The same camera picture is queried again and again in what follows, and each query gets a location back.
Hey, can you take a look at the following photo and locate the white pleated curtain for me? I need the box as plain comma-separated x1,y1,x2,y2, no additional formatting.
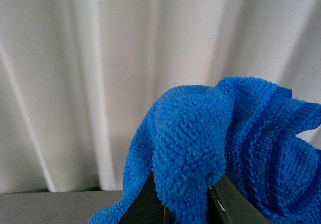
1,0,320,193

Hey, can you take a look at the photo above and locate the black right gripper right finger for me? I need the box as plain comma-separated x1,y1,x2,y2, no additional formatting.
208,175,258,223

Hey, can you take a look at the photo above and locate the blue microfiber towel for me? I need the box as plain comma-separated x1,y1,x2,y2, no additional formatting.
90,77,320,223

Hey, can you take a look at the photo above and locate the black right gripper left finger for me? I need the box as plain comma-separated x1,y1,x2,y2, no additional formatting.
118,172,174,224

